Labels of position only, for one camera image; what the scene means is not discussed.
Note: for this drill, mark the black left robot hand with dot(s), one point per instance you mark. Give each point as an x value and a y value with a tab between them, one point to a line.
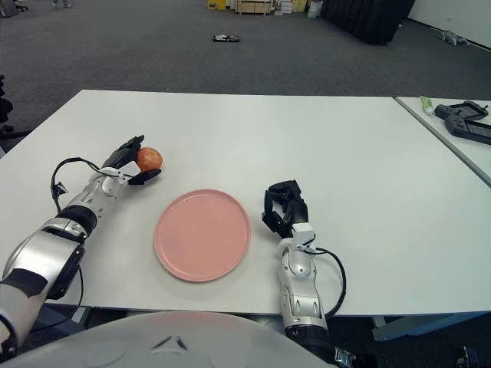
122	155

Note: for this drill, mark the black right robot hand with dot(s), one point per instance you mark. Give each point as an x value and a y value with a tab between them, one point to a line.
293	212

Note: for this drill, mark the red apple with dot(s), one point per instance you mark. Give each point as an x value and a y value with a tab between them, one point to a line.
150	159

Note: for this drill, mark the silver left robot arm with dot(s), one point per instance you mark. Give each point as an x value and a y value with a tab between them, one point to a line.
46	249

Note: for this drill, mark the pink round plate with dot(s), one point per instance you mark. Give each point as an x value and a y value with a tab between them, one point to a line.
203	235

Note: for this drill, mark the black tray on floor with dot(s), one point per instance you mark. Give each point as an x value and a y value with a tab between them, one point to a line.
226	38

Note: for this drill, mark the green tube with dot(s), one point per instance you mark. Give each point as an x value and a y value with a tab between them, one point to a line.
426	104

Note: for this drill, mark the grey robot torso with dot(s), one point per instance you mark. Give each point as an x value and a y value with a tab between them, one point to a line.
172	341

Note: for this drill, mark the yellow cardboard box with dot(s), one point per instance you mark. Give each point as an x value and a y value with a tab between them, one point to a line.
216	4

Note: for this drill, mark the black game controller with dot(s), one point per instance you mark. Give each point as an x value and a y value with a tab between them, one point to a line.
445	110
460	128

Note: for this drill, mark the wooden pallet crate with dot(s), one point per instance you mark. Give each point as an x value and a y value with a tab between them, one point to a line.
252	7

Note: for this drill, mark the white plastic bag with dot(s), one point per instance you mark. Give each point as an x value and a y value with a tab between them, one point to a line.
314	10

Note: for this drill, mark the stacked white boxes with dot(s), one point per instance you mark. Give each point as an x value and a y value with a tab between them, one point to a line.
289	5

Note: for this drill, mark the black curtain partition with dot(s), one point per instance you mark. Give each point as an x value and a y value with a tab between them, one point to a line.
368	19

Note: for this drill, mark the grey robot dog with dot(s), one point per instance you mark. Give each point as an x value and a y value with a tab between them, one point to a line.
450	37

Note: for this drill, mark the blue-grey table frame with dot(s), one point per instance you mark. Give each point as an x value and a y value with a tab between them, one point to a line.
422	326

